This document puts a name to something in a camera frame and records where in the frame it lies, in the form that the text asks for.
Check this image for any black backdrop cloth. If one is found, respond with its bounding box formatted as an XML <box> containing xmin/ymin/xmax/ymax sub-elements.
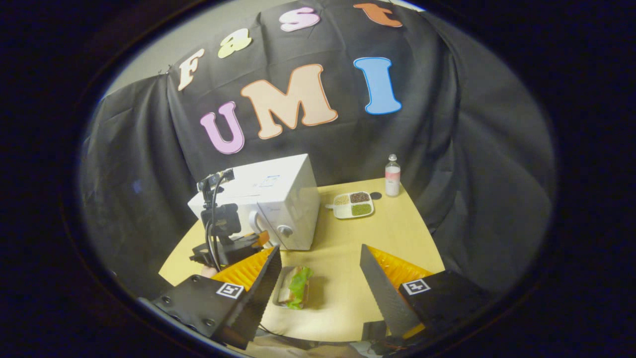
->
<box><xmin>79</xmin><ymin>0</ymin><xmax>557</xmax><ymax>299</ymax></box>

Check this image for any clear bottle with pink label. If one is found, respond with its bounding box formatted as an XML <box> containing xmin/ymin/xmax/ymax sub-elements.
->
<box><xmin>385</xmin><ymin>154</ymin><xmax>401</xmax><ymax>197</ymax></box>

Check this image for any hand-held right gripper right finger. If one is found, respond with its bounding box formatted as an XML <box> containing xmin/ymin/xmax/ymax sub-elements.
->
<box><xmin>360</xmin><ymin>244</ymin><xmax>497</xmax><ymax>344</ymax></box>

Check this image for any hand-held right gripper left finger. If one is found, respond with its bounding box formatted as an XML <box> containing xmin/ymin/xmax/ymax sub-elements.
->
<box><xmin>152</xmin><ymin>245</ymin><xmax>283</xmax><ymax>350</ymax></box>

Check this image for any sandwich with lettuce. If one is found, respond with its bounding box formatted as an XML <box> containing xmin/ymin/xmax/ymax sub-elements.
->
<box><xmin>277</xmin><ymin>266</ymin><xmax>315</xmax><ymax>310</ymax></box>

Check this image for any white microwave oven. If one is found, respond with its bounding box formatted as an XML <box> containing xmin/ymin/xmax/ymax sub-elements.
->
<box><xmin>188</xmin><ymin>153</ymin><xmax>321</xmax><ymax>252</ymax></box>

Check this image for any white divided plate of grains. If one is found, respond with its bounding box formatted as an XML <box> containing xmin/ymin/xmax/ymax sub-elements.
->
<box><xmin>325</xmin><ymin>191</ymin><xmax>375</xmax><ymax>220</ymax></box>

